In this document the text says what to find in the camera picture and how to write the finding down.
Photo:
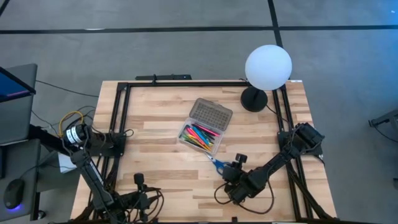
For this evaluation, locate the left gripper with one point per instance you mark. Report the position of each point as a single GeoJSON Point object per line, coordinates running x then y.
{"type": "Point", "coordinates": [138, 202]}

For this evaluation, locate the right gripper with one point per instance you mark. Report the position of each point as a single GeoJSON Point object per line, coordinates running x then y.
{"type": "Point", "coordinates": [236, 175]}

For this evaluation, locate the teal pen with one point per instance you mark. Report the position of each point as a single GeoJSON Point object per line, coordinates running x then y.
{"type": "Point", "coordinates": [202, 136]}

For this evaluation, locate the pink marker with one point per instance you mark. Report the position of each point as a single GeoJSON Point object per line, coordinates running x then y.
{"type": "Point", "coordinates": [206, 130]}

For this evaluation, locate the light green pen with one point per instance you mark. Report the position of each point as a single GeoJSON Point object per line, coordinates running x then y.
{"type": "Point", "coordinates": [186, 137]}

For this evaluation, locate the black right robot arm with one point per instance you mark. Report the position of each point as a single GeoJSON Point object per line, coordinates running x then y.
{"type": "Point", "coordinates": [280, 158]}

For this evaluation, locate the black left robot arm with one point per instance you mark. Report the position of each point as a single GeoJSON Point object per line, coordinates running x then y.
{"type": "Point", "coordinates": [93, 180]}

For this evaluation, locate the translucent plastic supply box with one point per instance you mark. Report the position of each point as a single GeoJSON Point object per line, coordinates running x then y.
{"type": "Point", "coordinates": [211, 115]}

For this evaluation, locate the white paper sheet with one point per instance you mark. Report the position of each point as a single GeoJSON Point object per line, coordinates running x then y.
{"type": "Point", "coordinates": [65, 163]}

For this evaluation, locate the white globe table lamp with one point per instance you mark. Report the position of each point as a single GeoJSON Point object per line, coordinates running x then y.
{"type": "Point", "coordinates": [267, 67]}

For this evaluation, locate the black clamp bar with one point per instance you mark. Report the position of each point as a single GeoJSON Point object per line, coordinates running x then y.
{"type": "Point", "coordinates": [161, 77]}

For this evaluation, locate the black computer mouse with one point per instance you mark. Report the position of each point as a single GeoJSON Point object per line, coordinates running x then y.
{"type": "Point", "coordinates": [14, 193]}

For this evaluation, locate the grey side desk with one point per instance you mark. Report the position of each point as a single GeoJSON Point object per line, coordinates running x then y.
{"type": "Point", "coordinates": [18, 161]}

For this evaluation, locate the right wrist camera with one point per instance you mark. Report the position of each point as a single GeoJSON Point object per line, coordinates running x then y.
{"type": "Point", "coordinates": [241, 158]}

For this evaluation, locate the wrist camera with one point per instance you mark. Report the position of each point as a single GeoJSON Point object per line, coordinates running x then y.
{"type": "Point", "coordinates": [241, 158]}
{"type": "Point", "coordinates": [139, 180]}

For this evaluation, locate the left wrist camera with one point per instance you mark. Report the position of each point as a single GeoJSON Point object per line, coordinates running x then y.
{"type": "Point", "coordinates": [139, 180]}

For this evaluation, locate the black table frame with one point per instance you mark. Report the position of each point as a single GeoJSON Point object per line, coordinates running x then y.
{"type": "Point", "coordinates": [186, 84]}

